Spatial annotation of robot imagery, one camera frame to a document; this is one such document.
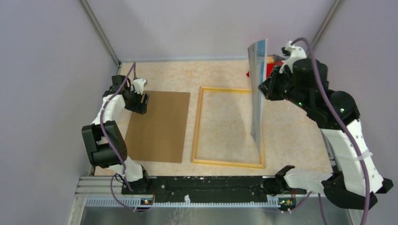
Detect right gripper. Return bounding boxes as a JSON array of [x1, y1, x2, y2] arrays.
[[256, 65, 307, 110]]

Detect brown backing board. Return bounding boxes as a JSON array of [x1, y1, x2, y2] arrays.
[[125, 91, 191, 163]]

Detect building photo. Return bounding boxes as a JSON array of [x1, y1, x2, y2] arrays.
[[247, 39, 268, 153]]

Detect yellow wooden picture frame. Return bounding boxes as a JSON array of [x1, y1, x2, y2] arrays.
[[191, 86, 265, 169]]

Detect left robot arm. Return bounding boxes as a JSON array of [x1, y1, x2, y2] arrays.
[[81, 75, 151, 194]]

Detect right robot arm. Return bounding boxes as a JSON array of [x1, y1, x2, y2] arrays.
[[258, 59, 393, 210]]

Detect red cloth doll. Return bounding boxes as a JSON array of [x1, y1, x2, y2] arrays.
[[246, 54, 285, 80]]

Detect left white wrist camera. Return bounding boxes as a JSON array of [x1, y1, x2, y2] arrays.
[[131, 78, 147, 95]]

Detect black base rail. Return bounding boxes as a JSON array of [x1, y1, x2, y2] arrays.
[[121, 176, 293, 203]]

